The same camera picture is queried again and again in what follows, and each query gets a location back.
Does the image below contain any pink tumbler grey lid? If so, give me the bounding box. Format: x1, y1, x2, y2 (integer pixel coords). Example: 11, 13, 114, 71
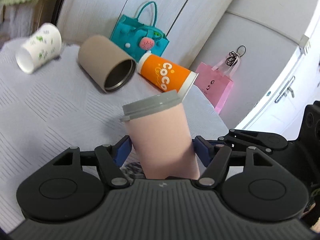
121, 90, 200, 179

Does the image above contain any beige steel-lined cup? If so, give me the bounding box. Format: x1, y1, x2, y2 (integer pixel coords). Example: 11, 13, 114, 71
78, 35, 137, 93

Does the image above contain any orange coco paper cup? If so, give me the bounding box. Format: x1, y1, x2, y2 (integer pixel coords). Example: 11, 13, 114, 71
137, 52, 198, 98

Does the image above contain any white green-print paper cup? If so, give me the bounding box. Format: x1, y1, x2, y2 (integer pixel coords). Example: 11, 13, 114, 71
16, 23, 62, 74

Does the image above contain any white door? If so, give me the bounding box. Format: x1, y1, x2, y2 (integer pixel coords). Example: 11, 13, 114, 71
235, 17, 320, 140

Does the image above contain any pink paper gift bag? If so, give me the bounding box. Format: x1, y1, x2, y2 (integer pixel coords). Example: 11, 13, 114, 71
194, 51, 241, 114

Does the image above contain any white patterned tablecloth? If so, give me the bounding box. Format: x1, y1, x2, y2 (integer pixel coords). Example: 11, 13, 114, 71
0, 38, 230, 233

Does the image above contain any teal felt handbag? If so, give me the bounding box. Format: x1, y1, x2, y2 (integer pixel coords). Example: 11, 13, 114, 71
110, 1, 169, 62

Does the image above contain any grey three-door wardrobe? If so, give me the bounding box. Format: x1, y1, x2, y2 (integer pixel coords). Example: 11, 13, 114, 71
57, 0, 232, 68

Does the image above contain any silver door handle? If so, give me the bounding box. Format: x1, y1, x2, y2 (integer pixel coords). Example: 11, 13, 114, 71
274, 76, 296, 103

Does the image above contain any black cord on hook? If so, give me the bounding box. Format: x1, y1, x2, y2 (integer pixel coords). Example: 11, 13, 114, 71
224, 45, 247, 67

